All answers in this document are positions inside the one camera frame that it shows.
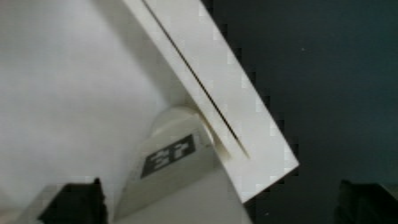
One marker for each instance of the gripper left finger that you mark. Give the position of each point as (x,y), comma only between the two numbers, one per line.
(68,205)

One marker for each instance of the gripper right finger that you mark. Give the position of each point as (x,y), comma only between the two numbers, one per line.
(366,203)

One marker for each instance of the white square table top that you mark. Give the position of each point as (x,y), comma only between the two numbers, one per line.
(93,77)

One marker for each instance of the white right fence wall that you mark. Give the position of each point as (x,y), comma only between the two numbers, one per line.
(261,159)

